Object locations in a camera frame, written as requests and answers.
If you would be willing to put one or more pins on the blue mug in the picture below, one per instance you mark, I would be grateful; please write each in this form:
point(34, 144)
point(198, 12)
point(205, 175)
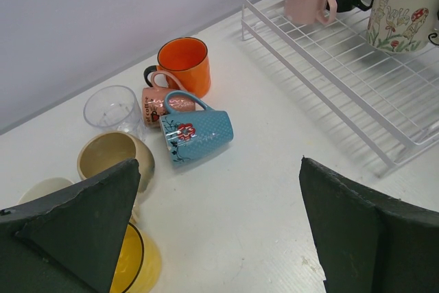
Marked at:
point(193, 135)

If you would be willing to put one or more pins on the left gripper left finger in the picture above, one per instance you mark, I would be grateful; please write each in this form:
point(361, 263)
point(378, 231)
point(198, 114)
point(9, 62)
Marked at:
point(69, 240)

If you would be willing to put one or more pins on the green inside mug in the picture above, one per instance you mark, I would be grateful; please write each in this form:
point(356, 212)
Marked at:
point(401, 26)

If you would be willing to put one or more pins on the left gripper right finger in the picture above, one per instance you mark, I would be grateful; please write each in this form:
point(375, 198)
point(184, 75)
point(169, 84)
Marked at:
point(368, 241)

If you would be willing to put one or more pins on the yellow mug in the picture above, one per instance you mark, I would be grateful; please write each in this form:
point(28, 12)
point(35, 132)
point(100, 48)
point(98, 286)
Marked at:
point(139, 264)

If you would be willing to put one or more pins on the beige mug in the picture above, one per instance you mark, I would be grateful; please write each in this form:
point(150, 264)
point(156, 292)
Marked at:
point(110, 148)

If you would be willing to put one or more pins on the clear plastic cup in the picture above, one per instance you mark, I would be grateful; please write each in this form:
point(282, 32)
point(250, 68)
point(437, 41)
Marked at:
point(115, 108)

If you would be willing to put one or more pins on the pink patterned mug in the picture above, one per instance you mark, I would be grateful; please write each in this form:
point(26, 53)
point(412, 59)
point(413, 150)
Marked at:
point(153, 98)

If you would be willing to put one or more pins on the orange mug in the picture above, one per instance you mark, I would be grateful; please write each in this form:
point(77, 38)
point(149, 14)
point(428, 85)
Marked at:
point(187, 59)

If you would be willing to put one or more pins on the clear dish rack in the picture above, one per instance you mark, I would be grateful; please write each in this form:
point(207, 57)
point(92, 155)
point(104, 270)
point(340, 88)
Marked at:
point(390, 101)

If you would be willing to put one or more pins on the white light-blue mug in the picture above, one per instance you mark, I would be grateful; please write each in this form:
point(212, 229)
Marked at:
point(51, 185)

